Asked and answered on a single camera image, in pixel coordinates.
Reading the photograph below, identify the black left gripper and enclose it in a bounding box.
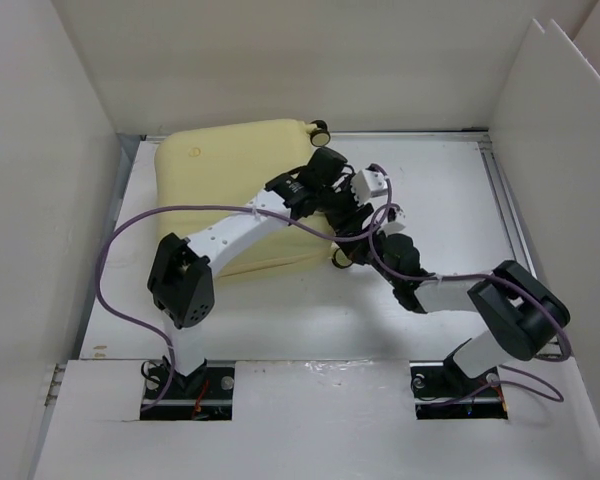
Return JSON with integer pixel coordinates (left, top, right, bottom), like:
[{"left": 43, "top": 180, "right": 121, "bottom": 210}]
[{"left": 316, "top": 176, "right": 372, "bottom": 234}]

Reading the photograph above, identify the yellow suitcase with black lining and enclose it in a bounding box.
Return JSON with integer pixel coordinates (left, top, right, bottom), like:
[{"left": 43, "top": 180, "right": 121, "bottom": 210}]
[{"left": 154, "top": 119, "right": 333, "bottom": 284}]

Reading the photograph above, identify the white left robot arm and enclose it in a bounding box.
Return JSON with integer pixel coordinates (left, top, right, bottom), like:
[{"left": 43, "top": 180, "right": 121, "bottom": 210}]
[{"left": 147, "top": 147, "right": 388, "bottom": 397}]

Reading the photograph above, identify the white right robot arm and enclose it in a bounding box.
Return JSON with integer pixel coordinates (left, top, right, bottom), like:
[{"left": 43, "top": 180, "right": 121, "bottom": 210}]
[{"left": 369, "top": 233, "right": 572, "bottom": 394}]

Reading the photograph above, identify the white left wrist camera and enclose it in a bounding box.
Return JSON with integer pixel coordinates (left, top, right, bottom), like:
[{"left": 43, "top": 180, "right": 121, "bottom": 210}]
[{"left": 350, "top": 169, "right": 388, "bottom": 205}]

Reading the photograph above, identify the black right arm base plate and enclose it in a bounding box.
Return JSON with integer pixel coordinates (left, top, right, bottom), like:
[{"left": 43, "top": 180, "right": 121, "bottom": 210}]
[{"left": 409, "top": 356, "right": 508, "bottom": 420}]

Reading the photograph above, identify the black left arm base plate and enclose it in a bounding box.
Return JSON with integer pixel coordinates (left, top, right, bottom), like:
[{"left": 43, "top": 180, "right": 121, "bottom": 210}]
[{"left": 139, "top": 358, "right": 235, "bottom": 422}]

